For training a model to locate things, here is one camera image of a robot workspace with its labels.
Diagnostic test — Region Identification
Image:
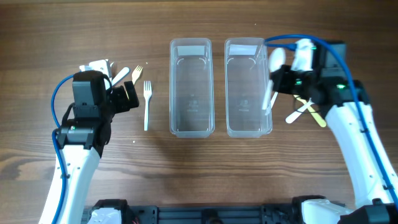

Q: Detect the right blue cable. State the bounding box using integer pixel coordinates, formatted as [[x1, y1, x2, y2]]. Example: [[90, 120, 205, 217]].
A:
[[264, 34, 398, 209]]

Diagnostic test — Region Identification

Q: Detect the clear plastic container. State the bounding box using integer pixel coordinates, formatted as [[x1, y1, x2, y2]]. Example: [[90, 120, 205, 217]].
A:
[[224, 37, 272, 138], [169, 38, 215, 138]]

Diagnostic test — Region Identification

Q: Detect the blue cable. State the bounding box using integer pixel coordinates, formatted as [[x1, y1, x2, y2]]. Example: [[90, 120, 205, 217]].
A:
[[50, 73, 75, 224], [264, 34, 398, 209]]

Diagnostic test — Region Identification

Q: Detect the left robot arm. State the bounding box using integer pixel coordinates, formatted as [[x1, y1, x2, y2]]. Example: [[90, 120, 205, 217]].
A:
[[39, 70, 139, 223]]

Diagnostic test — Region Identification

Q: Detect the pale blue plastic fork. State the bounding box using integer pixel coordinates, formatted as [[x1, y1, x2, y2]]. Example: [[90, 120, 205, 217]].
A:
[[111, 67, 130, 86]]

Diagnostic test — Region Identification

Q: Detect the left clear plastic container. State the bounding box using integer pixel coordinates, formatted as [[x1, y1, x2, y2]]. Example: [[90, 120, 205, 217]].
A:
[[169, 38, 215, 138]]

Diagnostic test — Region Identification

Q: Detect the white spoon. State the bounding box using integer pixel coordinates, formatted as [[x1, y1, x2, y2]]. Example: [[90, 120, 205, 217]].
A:
[[262, 47, 285, 110], [270, 91, 278, 107]]

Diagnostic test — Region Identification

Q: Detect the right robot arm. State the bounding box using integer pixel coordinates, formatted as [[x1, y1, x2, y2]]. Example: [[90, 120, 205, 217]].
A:
[[269, 35, 397, 223]]

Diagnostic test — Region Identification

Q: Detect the yellow plastic spoon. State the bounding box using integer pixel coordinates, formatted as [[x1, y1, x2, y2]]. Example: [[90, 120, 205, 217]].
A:
[[294, 95, 326, 128]]

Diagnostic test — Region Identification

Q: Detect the white plastic fork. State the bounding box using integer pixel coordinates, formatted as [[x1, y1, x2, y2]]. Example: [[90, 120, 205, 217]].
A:
[[143, 81, 152, 131]]

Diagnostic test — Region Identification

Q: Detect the right clear plastic container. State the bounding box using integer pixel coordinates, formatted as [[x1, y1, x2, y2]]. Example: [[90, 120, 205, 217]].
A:
[[224, 37, 272, 138]]

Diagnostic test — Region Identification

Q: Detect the white spoon crossing yellow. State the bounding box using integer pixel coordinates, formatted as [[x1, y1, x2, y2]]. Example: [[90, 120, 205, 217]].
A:
[[285, 98, 314, 124]]

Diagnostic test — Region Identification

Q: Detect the left blue cable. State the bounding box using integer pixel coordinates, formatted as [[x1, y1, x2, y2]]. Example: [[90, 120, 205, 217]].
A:
[[50, 73, 75, 224]]

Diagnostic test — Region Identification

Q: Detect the yellow plastic fork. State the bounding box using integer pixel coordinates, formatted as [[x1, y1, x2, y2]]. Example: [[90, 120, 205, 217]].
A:
[[131, 65, 143, 87]]

